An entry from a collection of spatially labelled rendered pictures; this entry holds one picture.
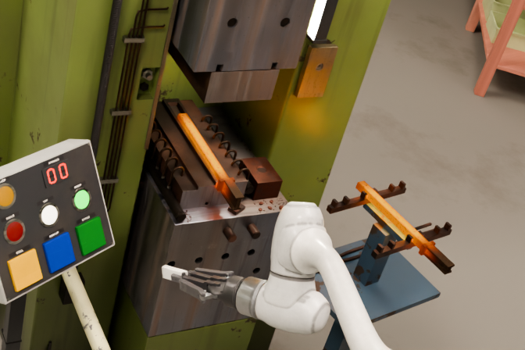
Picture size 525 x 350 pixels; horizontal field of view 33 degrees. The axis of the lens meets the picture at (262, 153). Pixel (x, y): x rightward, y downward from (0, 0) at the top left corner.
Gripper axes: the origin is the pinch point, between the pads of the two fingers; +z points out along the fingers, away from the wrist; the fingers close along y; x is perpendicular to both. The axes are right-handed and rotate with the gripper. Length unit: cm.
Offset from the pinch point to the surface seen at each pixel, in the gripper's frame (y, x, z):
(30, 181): -20.3, 27.4, 23.2
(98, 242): -6.3, 7.1, 18.1
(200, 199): 33.2, 3.6, 16.6
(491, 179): 288, -83, 18
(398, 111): 305, -58, 80
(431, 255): 69, -16, -38
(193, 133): 48, 16, 29
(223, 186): 37.0, 7.3, 11.0
